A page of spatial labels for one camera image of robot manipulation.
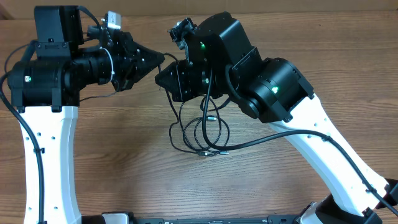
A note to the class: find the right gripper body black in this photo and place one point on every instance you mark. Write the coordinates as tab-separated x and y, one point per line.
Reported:
190	76

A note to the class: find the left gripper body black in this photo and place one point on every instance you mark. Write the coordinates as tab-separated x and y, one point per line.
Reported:
120	56

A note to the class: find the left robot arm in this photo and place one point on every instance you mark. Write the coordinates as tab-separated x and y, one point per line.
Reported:
45	87

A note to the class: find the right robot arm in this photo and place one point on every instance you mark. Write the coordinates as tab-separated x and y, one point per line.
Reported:
220	60

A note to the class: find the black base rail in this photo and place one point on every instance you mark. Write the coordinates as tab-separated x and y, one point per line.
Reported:
271	219

